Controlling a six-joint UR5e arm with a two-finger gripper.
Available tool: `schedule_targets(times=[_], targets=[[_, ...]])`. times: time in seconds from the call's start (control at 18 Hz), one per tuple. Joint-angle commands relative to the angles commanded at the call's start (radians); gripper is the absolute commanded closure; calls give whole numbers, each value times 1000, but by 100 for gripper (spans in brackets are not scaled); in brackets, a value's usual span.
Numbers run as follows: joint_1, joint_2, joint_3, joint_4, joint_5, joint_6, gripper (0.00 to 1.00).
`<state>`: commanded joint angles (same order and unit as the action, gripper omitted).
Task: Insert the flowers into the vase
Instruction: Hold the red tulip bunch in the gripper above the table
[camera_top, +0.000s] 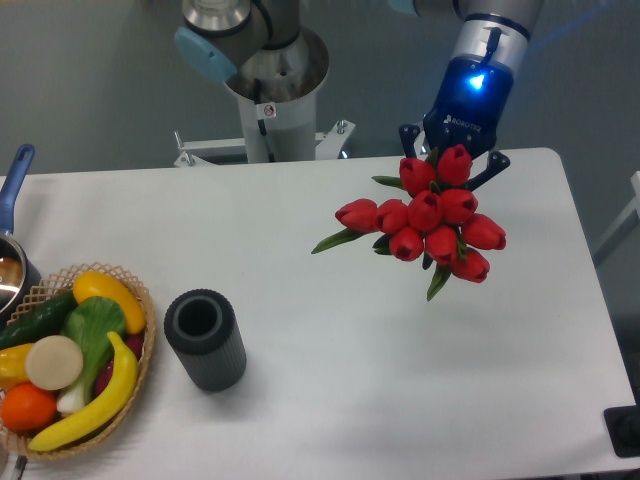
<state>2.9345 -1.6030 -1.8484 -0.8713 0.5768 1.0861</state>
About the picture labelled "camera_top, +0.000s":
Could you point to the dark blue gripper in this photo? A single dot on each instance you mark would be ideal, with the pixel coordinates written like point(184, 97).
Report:
point(470, 101)

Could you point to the red tulip bouquet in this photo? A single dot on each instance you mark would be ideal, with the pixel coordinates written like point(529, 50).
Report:
point(440, 224)

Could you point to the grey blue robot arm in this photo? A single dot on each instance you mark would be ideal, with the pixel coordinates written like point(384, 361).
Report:
point(241, 28)

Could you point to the dark grey ribbed vase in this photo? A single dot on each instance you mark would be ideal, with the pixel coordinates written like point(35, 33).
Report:
point(201, 327)

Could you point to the black device at edge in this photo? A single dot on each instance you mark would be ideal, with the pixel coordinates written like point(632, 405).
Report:
point(623, 427)

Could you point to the purple red vegetable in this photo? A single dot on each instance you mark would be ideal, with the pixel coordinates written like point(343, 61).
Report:
point(135, 344)

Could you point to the yellow squash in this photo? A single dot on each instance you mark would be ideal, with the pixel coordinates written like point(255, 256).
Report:
point(97, 284)

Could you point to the green bok choy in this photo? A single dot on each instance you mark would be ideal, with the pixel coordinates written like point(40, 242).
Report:
point(87, 325)

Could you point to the yellow banana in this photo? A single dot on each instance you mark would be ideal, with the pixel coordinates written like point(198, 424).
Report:
point(100, 410)

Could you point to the green cucumber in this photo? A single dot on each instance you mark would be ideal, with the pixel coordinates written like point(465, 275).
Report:
point(42, 321)

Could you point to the beige round slice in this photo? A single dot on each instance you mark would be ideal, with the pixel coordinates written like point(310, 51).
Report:
point(54, 362)

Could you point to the yellow bell pepper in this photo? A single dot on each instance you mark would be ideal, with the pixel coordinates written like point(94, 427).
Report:
point(13, 366)

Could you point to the orange fruit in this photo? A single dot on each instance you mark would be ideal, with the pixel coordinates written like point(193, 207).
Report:
point(28, 408)

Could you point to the woven wicker basket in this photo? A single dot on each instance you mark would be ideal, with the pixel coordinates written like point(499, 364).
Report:
point(53, 286)

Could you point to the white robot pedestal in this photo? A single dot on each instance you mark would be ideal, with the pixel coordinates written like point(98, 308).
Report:
point(276, 93)

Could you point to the white frame at right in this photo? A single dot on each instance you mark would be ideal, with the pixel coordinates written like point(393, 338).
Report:
point(620, 228)

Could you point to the blue handled saucepan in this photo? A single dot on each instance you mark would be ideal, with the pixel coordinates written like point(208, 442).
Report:
point(18, 274)

